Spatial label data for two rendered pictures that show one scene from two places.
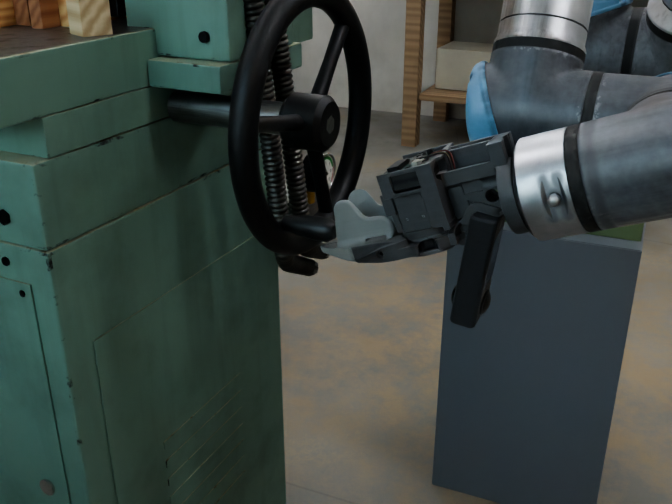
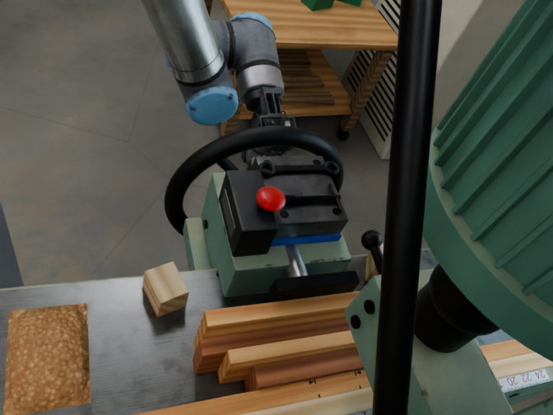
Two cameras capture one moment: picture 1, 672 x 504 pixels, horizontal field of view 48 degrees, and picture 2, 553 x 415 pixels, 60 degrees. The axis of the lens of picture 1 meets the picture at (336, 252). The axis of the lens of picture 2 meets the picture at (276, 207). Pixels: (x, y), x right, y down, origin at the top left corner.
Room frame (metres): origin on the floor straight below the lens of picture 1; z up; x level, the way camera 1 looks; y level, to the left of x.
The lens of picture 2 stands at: (1.22, 0.32, 1.38)
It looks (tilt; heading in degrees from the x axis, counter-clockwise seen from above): 49 degrees down; 210
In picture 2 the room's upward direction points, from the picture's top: 24 degrees clockwise
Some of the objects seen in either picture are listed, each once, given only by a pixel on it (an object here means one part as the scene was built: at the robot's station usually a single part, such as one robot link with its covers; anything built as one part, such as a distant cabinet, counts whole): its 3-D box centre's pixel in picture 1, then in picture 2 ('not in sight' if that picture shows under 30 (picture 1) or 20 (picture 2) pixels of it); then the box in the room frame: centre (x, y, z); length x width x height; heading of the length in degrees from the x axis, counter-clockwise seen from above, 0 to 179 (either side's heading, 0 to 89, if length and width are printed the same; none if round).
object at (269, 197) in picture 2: not in sight; (271, 198); (0.94, 0.15, 1.02); 0.03 x 0.03 x 0.01
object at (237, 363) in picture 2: not in sight; (310, 352); (0.97, 0.28, 0.93); 0.19 x 0.01 x 0.06; 154
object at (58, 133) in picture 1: (105, 88); not in sight; (0.92, 0.28, 0.82); 0.40 x 0.21 x 0.04; 154
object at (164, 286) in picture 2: not in sight; (165, 289); (1.05, 0.13, 0.92); 0.04 x 0.03 x 0.03; 81
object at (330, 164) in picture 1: (316, 177); not in sight; (1.09, 0.03, 0.65); 0.06 x 0.04 x 0.08; 154
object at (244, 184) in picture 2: not in sight; (282, 198); (0.91, 0.14, 0.99); 0.13 x 0.11 x 0.06; 154
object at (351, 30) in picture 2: not in sight; (285, 44); (-0.19, -0.78, 0.32); 0.66 x 0.57 x 0.64; 159
